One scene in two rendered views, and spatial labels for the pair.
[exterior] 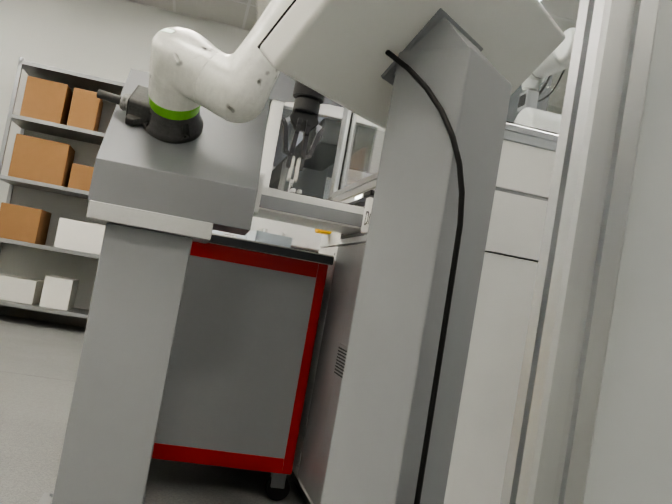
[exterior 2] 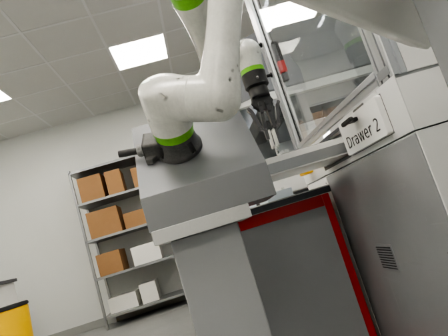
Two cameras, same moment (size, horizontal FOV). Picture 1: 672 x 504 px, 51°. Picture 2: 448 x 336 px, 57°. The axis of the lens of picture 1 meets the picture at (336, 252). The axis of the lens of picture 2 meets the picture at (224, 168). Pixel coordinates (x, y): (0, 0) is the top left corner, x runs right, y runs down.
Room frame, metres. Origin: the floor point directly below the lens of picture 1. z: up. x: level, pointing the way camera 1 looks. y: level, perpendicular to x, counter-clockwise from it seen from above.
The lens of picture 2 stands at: (0.49, 0.21, 0.70)
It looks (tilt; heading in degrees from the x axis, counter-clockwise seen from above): 8 degrees up; 6
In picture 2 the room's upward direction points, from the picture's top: 17 degrees counter-clockwise
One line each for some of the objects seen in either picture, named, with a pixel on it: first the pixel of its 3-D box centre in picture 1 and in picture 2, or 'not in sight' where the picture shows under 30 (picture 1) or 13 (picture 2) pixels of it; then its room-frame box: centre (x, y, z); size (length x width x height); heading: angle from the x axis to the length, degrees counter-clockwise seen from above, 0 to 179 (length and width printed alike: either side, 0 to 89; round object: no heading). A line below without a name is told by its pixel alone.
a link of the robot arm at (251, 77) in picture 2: (309, 91); (255, 81); (2.01, 0.15, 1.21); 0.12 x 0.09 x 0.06; 12
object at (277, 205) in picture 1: (323, 215); (309, 159); (2.03, 0.05, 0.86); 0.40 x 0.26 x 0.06; 102
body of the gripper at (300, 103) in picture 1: (304, 116); (261, 99); (2.00, 0.16, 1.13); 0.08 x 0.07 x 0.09; 102
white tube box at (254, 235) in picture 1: (268, 239); (275, 197); (2.25, 0.22, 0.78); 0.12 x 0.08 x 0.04; 117
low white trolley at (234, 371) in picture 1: (211, 352); (275, 292); (2.39, 0.35, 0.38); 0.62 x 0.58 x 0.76; 12
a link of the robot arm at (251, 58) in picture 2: not in sight; (246, 57); (2.00, 0.16, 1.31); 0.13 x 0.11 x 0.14; 89
